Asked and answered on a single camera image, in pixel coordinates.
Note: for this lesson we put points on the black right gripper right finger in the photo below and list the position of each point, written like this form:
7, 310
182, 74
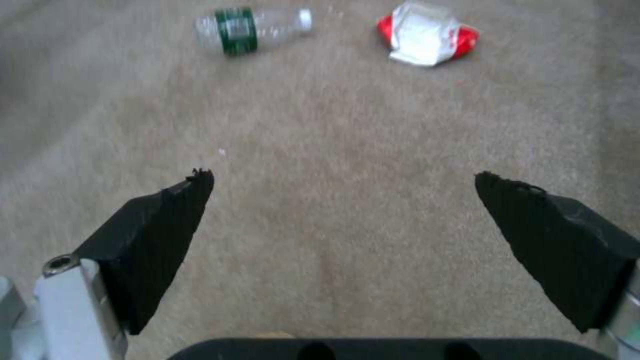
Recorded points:
555, 247

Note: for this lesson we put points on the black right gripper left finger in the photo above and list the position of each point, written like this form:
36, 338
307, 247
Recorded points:
145, 240

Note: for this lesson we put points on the clear bottle with green label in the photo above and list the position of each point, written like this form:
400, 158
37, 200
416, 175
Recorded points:
250, 28

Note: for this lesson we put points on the red and white crumpled wrapper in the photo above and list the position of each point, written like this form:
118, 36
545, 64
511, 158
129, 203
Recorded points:
425, 35

